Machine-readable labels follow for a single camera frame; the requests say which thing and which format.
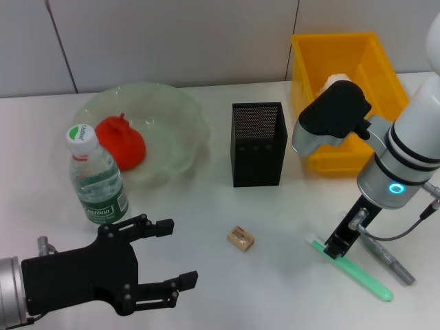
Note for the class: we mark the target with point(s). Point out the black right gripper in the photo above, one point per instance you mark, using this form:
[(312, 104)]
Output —
[(357, 220)]

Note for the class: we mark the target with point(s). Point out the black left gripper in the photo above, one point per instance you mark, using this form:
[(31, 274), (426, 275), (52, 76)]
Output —
[(79, 275)]

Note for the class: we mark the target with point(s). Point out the mint green pen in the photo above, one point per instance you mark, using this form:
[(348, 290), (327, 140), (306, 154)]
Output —
[(364, 278)]

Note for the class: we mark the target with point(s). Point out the clear bottle with green label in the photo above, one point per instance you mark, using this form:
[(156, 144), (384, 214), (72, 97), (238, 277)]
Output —
[(98, 182)]

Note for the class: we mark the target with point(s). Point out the orange fruit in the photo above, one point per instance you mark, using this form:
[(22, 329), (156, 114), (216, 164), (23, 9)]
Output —
[(123, 144)]

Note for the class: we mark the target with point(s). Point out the white paper ball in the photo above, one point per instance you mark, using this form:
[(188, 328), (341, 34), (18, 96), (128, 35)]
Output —
[(331, 82)]

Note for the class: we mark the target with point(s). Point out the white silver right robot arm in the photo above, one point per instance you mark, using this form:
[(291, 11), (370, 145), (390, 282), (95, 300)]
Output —
[(412, 137)]

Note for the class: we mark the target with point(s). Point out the grey glitter pen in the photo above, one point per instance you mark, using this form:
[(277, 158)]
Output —
[(395, 264)]

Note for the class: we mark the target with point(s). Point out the small tan eraser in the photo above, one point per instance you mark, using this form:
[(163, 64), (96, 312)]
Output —
[(241, 239)]

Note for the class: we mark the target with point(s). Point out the pale green glass fruit plate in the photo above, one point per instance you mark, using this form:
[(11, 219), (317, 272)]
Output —
[(172, 120)]

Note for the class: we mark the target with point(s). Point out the black mesh pen holder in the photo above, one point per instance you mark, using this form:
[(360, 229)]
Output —
[(258, 137)]

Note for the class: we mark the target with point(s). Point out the silver right wrist plug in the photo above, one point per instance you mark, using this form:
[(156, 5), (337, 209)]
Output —
[(357, 220)]

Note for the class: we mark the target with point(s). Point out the silver wrist plug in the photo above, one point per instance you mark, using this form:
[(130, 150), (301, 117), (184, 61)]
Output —
[(357, 220), (44, 245)]

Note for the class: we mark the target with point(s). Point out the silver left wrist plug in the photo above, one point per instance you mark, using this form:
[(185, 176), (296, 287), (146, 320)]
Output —
[(44, 245)]

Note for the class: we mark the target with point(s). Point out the yellow plastic bin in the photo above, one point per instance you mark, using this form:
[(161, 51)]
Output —
[(309, 68)]

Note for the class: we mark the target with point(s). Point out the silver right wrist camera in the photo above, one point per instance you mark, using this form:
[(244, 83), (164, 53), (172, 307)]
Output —
[(330, 117)]

